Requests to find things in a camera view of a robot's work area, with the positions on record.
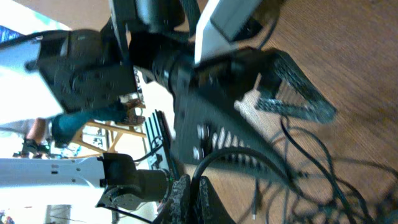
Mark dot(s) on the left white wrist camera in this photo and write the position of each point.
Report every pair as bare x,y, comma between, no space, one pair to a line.
222,24

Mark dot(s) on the wooden chair background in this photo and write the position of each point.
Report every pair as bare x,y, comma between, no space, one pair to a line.
110,132

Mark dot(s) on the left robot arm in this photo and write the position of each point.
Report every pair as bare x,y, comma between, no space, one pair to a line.
191,52

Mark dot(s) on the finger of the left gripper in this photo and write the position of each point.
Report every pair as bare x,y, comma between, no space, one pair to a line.
287,91
212,133

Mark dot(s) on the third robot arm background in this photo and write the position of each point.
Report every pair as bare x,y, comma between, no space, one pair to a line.
109,181

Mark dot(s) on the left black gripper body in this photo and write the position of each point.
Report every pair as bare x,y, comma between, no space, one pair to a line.
227,78

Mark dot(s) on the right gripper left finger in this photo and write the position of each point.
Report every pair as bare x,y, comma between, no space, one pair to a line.
176,209

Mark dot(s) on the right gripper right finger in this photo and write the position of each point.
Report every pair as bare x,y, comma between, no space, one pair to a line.
208,208

